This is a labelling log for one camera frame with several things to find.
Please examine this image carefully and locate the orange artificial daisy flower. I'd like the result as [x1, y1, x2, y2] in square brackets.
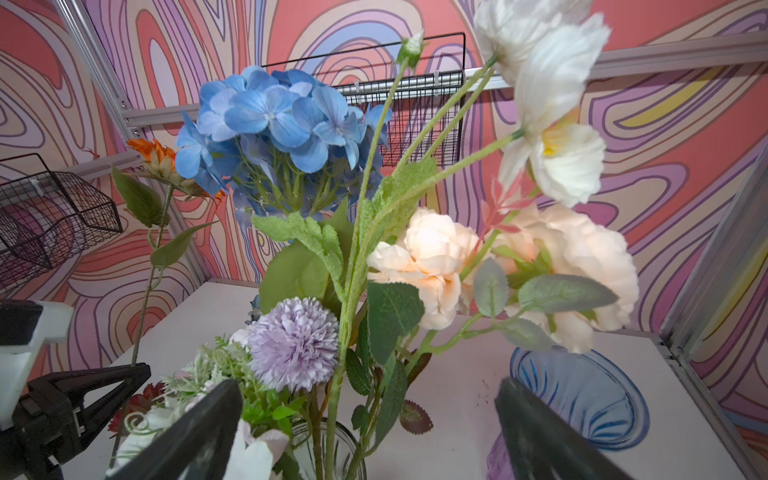
[111, 138, 225, 366]

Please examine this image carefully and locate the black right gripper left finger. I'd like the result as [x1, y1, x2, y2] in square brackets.
[106, 380, 243, 479]

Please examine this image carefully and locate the pale pink hydrangea bunch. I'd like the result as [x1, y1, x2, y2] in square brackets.
[107, 326, 313, 480]

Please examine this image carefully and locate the black wire basket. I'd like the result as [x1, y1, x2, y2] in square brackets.
[263, 32, 468, 169]
[1, 153, 123, 297]

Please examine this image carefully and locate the purple allium flower stem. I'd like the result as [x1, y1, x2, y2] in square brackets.
[244, 297, 339, 479]

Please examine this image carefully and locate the clear glass vase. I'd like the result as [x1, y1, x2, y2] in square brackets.
[292, 420, 358, 480]

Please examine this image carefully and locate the black wire basket back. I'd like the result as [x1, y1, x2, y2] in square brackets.
[263, 32, 468, 169]

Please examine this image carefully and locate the cream pink rose stem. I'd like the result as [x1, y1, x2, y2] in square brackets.
[349, 204, 639, 474]

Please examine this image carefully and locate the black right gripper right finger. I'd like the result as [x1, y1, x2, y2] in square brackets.
[495, 377, 629, 480]

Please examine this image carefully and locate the white poppy flower stem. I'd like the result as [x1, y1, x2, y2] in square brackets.
[251, 0, 612, 480]

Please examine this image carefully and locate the dark red flower stem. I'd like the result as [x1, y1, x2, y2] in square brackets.
[108, 381, 166, 436]

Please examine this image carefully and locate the black wire basket left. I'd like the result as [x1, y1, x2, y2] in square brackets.
[1, 153, 123, 297]

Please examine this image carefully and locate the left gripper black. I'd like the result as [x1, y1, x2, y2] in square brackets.
[1, 363, 151, 479]

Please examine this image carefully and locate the blue hydrangea stem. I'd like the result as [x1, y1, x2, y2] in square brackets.
[175, 66, 391, 309]

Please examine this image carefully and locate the purple glass vase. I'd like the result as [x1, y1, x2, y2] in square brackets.
[497, 346, 650, 473]

